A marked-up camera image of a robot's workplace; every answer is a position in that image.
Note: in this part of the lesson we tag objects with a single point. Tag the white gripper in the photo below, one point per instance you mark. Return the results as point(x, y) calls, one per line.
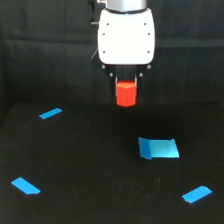
point(125, 39)

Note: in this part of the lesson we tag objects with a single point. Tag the red hexagonal block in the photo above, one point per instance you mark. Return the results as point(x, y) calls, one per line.
point(126, 93)

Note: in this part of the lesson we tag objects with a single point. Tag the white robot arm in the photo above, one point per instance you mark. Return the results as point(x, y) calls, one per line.
point(119, 6)

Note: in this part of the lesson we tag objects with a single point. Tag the blue tape rectangle patch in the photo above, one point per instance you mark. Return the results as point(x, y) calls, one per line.
point(150, 149)

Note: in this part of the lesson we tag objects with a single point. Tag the blue tape strip top left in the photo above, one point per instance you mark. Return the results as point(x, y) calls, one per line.
point(50, 113)

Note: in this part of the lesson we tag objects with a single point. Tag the blue tape strip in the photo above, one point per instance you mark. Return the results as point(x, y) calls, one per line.
point(50, 113)
point(196, 194)
point(25, 186)

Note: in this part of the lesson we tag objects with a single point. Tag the blue tape strip bottom right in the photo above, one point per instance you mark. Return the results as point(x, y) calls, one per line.
point(196, 194)

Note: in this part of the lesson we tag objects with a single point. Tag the blue tape strip bottom left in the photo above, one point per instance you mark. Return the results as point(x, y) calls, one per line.
point(25, 186)

